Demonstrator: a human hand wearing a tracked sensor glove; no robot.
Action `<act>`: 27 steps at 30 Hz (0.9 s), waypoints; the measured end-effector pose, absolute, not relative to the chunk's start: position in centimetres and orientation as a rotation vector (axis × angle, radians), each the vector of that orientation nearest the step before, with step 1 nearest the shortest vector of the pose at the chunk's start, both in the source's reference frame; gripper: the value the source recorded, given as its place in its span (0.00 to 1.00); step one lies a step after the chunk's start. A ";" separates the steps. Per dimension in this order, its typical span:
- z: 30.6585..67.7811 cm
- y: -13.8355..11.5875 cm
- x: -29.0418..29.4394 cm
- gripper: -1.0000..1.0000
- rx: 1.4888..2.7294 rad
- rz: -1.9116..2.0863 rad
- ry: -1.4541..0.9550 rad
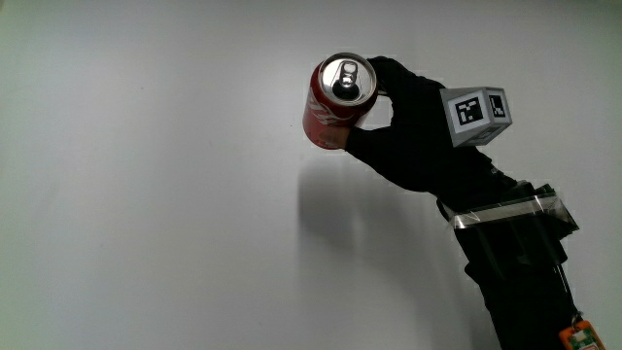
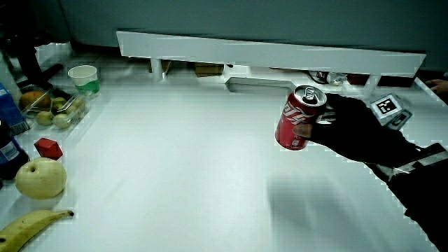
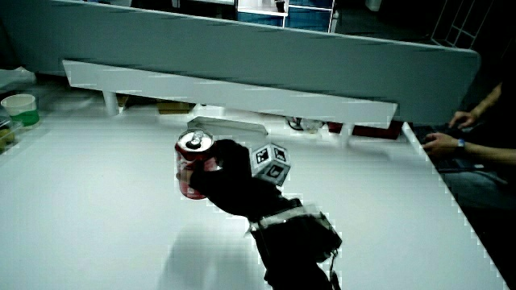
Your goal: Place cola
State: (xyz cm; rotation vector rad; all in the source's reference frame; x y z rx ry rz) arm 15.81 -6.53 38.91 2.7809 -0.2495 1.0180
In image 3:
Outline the person's right hand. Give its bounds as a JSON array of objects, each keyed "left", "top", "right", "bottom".
[{"left": 188, "top": 139, "right": 304, "bottom": 222}]

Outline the red cola can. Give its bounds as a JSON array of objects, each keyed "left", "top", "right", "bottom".
[{"left": 174, "top": 128, "right": 221, "bottom": 201}]

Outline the another person's forearm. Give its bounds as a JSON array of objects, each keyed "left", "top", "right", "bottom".
[
  {"left": 472, "top": 82, "right": 504, "bottom": 120},
  {"left": 463, "top": 141, "right": 516, "bottom": 167}
]

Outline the long white shelf riser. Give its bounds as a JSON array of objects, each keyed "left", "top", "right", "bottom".
[{"left": 62, "top": 59, "right": 399, "bottom": 147}]

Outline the yellow cardboard box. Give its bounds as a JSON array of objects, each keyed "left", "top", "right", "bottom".
[{"left": 156, "top": 101, "right": 196, "bottom": 115}]

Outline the grey divider panel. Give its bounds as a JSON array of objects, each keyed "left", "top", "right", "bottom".
[{"left": 0, "top": 0, "right": 482, "bottom": 125}]

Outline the red box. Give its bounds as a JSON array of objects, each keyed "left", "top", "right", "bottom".
[{"left": 327, "top": 119, "right": 404, "bottom": 141}]

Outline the white shelving unit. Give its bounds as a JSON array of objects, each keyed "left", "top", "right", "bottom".
[{"left": 234, "top": 0, "right": 339, "bottom": 34}]

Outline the black keyboard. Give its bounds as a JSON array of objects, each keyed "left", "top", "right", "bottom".
[{"left": 411, "top": 124, "right": 485, "bottom": 174}]

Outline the white and green cup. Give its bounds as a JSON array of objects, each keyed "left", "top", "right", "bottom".
[{"left": 0, "top": 93, "right": 41, "bottom": 127}]

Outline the clear plastic container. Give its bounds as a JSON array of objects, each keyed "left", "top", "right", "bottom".
[{"left": 0, "top": 105, "right": 22, "bottom": 153}]

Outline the coiled cable bundle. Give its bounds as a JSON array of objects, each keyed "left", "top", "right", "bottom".
[{"left": 285, "top": 116, "right": 326, "bottom": 133}]

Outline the white wire rack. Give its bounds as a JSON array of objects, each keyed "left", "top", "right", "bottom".
[{"left": 430, "top": 0, "right": 497, "bottom": 50}]

